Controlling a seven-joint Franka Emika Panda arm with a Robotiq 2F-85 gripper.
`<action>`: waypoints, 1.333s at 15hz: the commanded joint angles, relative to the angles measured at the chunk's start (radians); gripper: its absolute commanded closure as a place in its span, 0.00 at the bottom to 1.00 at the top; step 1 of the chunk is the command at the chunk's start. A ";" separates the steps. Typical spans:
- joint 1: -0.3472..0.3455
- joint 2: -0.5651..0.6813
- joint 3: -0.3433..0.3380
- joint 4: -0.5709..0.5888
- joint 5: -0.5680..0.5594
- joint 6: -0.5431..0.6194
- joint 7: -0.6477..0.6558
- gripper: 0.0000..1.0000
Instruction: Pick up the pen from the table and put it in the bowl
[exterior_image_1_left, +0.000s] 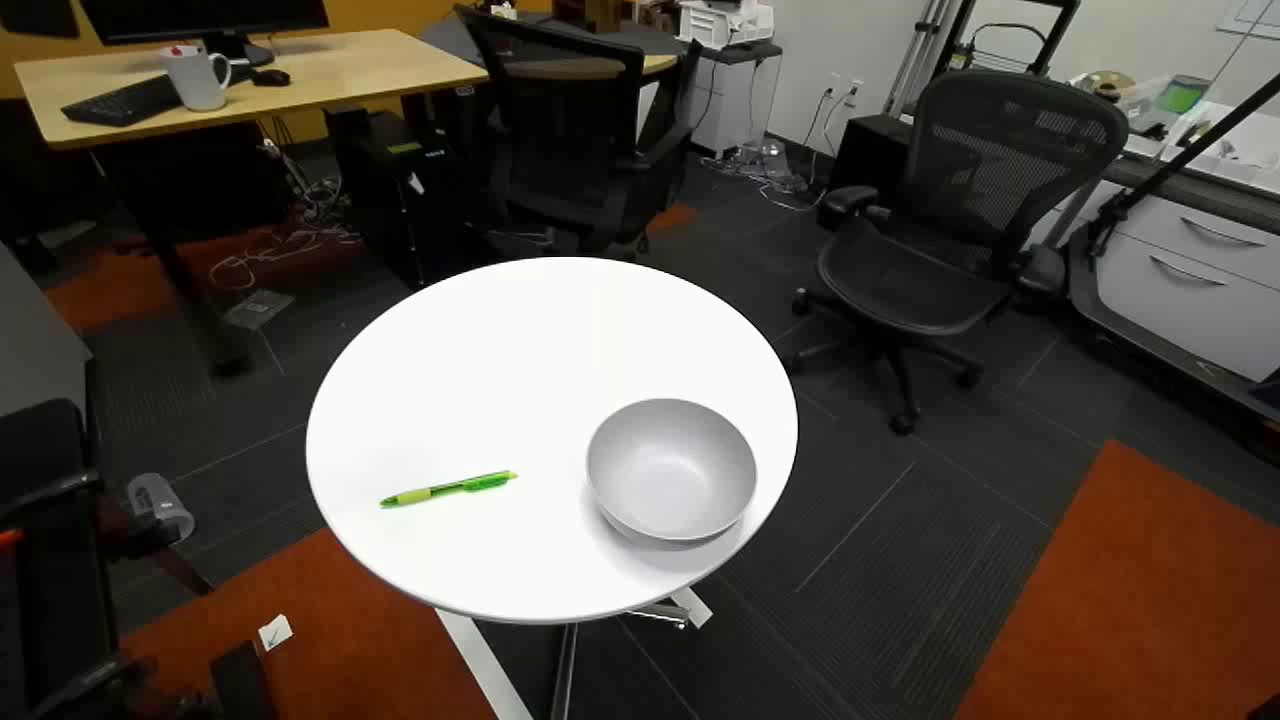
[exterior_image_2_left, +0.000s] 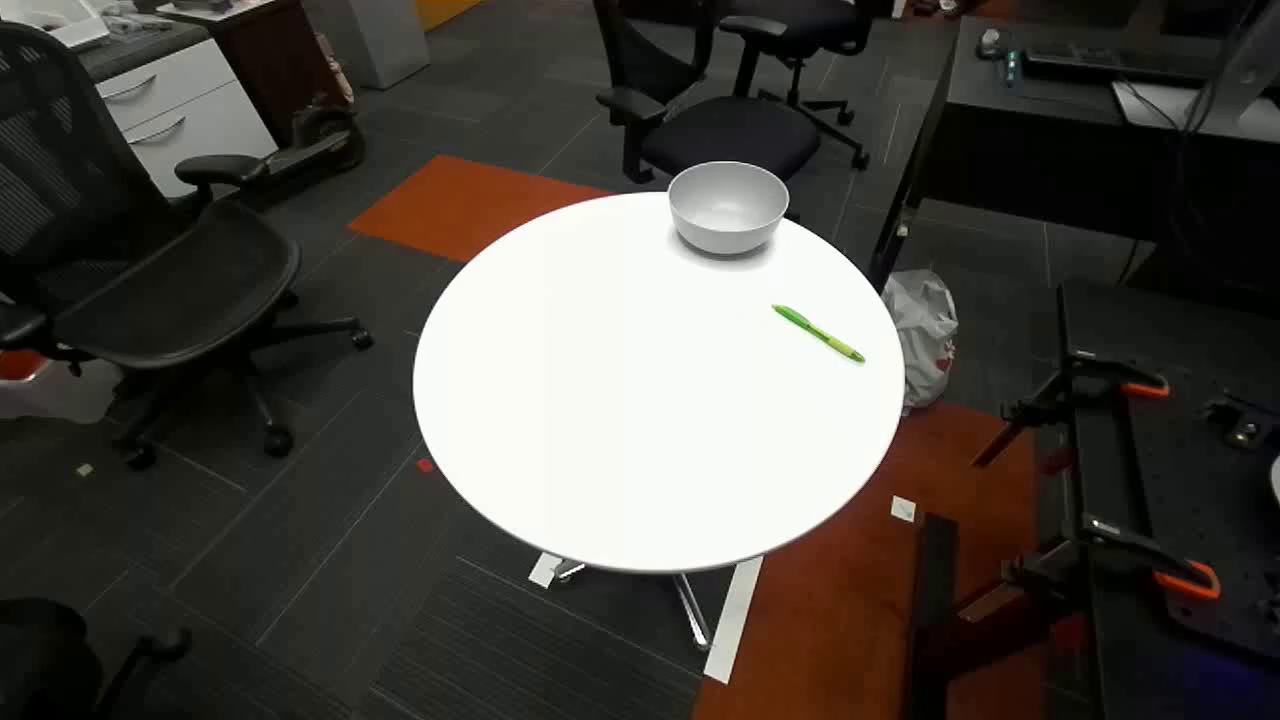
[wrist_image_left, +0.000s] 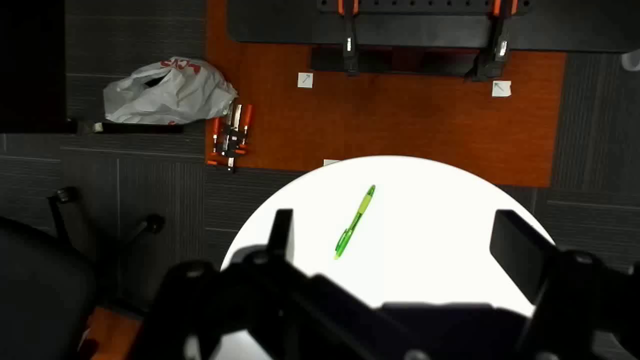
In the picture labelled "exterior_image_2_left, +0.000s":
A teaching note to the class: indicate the green pen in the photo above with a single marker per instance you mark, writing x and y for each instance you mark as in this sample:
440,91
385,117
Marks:
818,332

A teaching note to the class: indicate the white bowl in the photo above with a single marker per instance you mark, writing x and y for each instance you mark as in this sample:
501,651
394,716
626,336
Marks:
727,205

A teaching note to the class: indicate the round white table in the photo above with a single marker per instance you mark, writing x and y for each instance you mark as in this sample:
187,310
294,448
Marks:
640,384

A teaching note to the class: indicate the orange floor mat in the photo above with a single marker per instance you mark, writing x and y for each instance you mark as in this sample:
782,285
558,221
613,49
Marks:
462,205

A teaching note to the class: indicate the black padded office chair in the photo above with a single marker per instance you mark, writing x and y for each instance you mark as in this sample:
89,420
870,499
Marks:
705,121

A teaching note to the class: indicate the white plastic bag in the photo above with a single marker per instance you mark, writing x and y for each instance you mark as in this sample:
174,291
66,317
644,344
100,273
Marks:
922,332

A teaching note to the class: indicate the black orange bar clamp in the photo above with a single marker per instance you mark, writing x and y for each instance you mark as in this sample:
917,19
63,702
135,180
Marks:
1082,384
1135,563

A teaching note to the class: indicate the black desk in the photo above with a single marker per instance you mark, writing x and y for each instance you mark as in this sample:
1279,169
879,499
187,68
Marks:
1067,121

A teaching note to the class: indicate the black mesh office chair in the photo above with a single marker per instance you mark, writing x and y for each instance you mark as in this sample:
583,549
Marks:
144,267

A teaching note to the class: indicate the white drawer cabinet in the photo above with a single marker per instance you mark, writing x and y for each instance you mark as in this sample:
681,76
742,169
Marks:
174,101

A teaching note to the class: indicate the black workbench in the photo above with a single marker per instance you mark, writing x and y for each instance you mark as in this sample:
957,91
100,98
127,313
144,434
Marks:
1174,505

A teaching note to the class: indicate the black keyboard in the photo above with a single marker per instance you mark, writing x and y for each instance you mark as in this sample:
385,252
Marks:
1106,56

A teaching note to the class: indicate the black chair with armrest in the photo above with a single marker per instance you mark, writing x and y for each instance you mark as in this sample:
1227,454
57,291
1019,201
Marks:
54,662

